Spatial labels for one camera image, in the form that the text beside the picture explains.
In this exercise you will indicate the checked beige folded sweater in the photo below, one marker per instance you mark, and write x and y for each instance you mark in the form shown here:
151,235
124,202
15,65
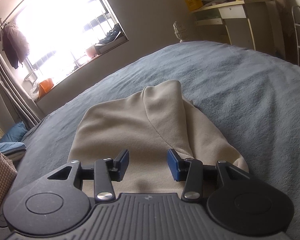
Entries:
0,175

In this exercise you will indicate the hanging dark jacket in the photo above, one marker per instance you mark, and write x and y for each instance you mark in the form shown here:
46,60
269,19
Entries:
15,45

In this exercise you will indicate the grey curtain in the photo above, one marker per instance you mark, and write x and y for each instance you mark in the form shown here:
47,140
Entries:
15,95

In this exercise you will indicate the grey bed blanket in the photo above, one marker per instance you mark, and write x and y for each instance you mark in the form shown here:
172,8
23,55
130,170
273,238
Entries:
240,92

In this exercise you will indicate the cream desk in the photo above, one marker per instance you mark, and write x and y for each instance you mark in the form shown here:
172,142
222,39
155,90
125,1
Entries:
235,12

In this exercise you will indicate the metal hanging rod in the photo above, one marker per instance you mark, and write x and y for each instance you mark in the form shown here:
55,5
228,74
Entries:
20,1

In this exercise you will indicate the beige flat box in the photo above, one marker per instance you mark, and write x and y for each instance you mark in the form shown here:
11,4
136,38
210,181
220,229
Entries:
110,47

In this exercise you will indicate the orange bag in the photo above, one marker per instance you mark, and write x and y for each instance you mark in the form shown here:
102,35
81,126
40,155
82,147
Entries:
46,87

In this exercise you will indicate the pair of dark sneakers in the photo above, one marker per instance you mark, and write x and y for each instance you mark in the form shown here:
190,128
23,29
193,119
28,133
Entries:
111,36

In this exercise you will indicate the folded blue clothes stack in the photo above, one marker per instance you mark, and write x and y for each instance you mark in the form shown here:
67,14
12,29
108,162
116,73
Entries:
12,146

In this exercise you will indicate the pink storage box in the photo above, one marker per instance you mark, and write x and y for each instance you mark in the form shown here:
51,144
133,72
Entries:
92,51

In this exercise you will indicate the beige zip-neck sweatshirt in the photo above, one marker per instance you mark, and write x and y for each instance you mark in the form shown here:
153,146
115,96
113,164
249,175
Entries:
127,130

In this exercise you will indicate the blue pillow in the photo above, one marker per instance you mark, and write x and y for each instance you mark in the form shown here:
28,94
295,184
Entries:
15,132

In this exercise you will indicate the white desk fan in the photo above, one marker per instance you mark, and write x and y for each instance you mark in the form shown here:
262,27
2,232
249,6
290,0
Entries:
180,30

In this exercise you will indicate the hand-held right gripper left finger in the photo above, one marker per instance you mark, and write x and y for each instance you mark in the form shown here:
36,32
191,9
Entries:
122,165

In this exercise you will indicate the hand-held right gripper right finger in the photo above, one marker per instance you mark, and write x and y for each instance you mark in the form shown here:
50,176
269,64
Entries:
175,165

